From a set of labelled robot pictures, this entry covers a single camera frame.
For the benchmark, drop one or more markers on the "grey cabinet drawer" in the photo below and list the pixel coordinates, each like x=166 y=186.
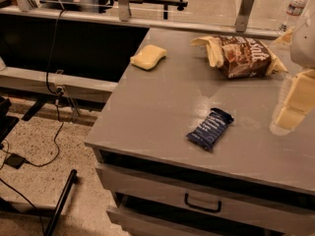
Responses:
x=235 y=207

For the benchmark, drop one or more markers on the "yellow sponge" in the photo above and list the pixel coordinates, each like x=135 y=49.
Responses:
x=148 y=57

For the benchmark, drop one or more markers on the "black drawer handle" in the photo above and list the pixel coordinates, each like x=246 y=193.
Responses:
x=201 y=206

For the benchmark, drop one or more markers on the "black metal leg bar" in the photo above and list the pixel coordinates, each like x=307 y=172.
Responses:
x=72 y=179

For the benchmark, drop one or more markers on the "blue rxbar blueberry wrapper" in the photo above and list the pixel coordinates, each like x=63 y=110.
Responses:
x=210 y=130

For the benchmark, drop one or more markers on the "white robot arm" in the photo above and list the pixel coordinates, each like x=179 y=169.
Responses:
x=302 y=50

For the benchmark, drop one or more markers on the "black power adapter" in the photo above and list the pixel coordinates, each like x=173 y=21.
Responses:
x=15 y=160

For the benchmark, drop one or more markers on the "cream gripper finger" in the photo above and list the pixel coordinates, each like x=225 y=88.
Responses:
x=296 y=101

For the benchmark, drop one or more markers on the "brown chip bag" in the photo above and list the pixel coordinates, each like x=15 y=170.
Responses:
x=240 y=57

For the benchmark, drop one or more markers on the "clear water bottle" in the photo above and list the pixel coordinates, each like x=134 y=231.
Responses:
x=292 y=13

